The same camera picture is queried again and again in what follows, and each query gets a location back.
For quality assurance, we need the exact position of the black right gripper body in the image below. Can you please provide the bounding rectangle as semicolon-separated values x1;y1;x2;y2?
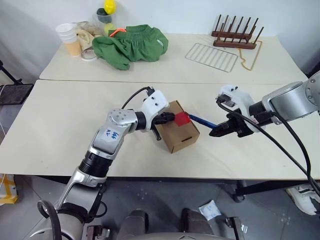
225;111;253;139

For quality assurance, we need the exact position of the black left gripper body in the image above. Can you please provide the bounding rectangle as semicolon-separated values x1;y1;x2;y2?
151;112;168;126

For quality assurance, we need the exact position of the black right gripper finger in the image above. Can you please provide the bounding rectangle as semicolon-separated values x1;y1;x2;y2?
209;127;231;138
209;121;230;134

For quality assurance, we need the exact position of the blue pen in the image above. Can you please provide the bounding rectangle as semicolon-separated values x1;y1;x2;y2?
188;114;218;130

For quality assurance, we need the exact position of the brown cardboard box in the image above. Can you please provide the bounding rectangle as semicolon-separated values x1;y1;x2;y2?
156;99;201;154

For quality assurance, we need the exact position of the red cube block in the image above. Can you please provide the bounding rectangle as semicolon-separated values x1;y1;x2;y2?
174;112;192;127

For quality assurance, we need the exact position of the green cloth garment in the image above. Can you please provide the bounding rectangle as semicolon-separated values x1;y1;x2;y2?
91;24;170;71

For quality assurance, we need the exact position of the white packet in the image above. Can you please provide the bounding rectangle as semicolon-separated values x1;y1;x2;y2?
198;199;222;221

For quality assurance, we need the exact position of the dark wooden peg rack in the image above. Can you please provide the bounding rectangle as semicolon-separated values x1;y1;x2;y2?
211;14;265;50

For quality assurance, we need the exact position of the dark rounded shape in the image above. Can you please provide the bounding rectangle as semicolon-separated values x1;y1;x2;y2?
181;207;216;236
117;209;150;240

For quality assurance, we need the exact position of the white tape roll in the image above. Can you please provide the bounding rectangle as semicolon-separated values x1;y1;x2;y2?
80;48;97;62

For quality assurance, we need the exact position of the white shoe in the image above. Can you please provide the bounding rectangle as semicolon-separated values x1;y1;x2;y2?
286;184;320;216

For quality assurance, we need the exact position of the orange plastic clip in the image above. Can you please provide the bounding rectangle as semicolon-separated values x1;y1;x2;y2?
109;28;127;38

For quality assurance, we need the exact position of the yellow-green ball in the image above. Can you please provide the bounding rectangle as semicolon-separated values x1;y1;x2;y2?
103;22;117;36

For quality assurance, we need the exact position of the beige cloth bag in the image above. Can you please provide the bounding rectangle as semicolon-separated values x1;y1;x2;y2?
72;21;106;51

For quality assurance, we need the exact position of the clear plastic container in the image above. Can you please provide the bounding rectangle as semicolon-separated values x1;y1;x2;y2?
92;4;120;38

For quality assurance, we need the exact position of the dark green round toy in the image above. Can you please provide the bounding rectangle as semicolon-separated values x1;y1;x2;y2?
96;8;113;22

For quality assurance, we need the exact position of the yellow toy lemon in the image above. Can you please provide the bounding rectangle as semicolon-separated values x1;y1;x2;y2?
103;0;118;15

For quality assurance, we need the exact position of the black floor plate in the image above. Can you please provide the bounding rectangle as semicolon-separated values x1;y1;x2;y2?
0;83;35;106

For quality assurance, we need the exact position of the black stand leg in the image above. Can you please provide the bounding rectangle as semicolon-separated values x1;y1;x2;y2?
0;59;23;85

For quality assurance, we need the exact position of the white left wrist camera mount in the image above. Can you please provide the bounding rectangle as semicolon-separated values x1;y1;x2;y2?
139;89;170;131

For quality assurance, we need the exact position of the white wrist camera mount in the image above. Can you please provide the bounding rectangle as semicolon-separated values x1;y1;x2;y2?
215;84;267;133
139;89;170;131

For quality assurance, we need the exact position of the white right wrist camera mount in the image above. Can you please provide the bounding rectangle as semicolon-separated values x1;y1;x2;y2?
215;84;267;133

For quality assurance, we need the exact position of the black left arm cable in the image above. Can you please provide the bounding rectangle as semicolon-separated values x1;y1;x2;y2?
121;85;156;110

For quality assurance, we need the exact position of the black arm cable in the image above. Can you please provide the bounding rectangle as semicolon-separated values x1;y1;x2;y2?
215;93;320;198
121;85;156;110

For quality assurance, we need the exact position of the golden wire hanger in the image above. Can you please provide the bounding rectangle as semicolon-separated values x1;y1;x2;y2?
236;39;263;72

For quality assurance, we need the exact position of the black table frame with caster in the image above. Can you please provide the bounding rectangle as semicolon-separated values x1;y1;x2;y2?
233;178;313;203

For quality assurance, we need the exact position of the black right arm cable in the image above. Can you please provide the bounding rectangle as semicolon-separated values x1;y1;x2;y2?
215;93;320;198

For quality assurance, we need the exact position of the metal wire cooling rack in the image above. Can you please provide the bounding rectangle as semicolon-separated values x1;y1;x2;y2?
184;42;239;73

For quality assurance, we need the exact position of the black hose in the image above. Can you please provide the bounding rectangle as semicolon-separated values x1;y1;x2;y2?
37;199;63;240

